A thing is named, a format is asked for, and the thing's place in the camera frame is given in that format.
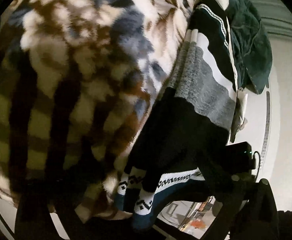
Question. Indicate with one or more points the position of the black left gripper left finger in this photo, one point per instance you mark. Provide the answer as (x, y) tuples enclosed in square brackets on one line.
[(33, 218)]

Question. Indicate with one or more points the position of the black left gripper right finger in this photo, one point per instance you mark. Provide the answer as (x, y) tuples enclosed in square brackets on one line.
[(248, 209)]

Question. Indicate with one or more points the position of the black grey striped knit sweater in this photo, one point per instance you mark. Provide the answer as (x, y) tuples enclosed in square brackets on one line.
[(192, 117)]

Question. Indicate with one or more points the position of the dark green quilted garment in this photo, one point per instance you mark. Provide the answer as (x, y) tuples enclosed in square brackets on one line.
[(252, 51)]

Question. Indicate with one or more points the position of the floral fleece bed blanket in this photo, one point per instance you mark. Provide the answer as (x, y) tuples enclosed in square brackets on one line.
[(78, 79)]

